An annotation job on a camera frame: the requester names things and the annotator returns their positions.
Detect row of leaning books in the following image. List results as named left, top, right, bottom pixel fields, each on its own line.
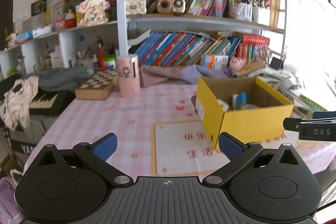
left=134, top=32, right=241, bottom=67

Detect pile of papers and booklets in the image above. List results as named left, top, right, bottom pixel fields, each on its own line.
left=237, top=62, right=327, bottom=118

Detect orange white medicine box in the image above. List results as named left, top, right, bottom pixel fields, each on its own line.
left=201, top=55, right=229, bottom=70

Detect black piano keyboard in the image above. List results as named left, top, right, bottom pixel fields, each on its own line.
left=29, top=90, right=75, bottom=117

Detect gold retro radio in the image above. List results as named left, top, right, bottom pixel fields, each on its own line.
left=157, top=0, right=186, bottom=14

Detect grey folded cloth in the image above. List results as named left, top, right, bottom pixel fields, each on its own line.
left=21, top=67, right=89, bottom=93

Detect pink floral doll figure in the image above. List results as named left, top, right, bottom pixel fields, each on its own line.
left=79, top=0, right=110, bottom=27

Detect yellow cardboard box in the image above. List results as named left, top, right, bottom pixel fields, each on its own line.
left=195, top=77, right=294, bottom=149

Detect cream quilted pearl handbag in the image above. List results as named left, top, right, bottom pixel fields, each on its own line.
left=125, top=0, right=147, bottom=15

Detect white pen holder box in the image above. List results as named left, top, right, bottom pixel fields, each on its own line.
left=252, top=6, right=270, bottom=26

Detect pink pig figurine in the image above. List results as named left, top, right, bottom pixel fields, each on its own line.
left=229, top=57, right=245, bottom=72

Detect purple pink cloth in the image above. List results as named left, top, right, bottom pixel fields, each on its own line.
left=139, top=65, right=237, bottom=88

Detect white blue spray bottle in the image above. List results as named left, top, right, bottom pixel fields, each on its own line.
left=232, top=92, right=247, bottom=110

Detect wooden chessboard box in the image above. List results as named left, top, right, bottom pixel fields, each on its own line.
left=75, top=70, right=118, bottom=100

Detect pink cylinder pen holder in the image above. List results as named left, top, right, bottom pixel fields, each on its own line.
left=116, top=54, right=141, bottom=98

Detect red boxed book set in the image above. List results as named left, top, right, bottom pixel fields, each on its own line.
left=233, top=32, right=270, bottom=46

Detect black phone stand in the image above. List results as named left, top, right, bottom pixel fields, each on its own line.
left=269, top=57, right=284, bottom=71

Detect small red white box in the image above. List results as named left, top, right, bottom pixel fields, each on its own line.
left=217, top=98, right=230, bottom=112

